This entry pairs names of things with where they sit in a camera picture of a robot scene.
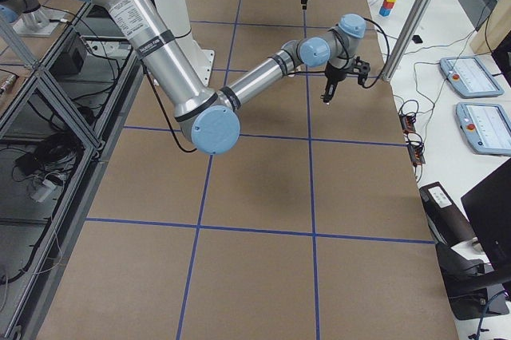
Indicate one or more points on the teach pendant tablet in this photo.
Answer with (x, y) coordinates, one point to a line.
(486, 127)
(469, 77)

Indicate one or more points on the small black object on table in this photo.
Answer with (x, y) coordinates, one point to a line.
(417, 39)

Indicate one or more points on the aluminium frame post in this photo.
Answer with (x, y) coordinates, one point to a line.
(415, 15)

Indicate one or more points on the wooden board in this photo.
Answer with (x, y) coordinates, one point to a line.
(491, 32)

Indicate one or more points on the black box with label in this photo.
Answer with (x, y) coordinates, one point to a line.
(444, 215)

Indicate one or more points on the blue block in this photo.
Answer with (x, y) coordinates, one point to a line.
(384, 12)

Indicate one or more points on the upper orange electronics board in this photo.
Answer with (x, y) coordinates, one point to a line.
(408, 123)

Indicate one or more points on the red block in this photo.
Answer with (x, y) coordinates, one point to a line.
(387, 5)

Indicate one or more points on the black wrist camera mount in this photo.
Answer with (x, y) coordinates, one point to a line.
(361, 68)

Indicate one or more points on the black monitor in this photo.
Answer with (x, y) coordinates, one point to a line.
(487, 206)

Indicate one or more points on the black monitor stand base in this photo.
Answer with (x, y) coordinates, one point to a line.
(473, 287)

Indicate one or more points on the lower orange electronics board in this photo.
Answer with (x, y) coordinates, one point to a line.
(416, 153)

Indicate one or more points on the upper teach pendant tablet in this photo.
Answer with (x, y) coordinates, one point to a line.
(469, 77)

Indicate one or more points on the orange electronics board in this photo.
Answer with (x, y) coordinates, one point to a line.
(408, 123)
(416, 153)

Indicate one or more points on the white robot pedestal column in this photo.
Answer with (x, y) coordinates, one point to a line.
(175, 15)

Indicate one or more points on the lower teach pendant tablet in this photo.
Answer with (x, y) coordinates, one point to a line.
(486, 127)

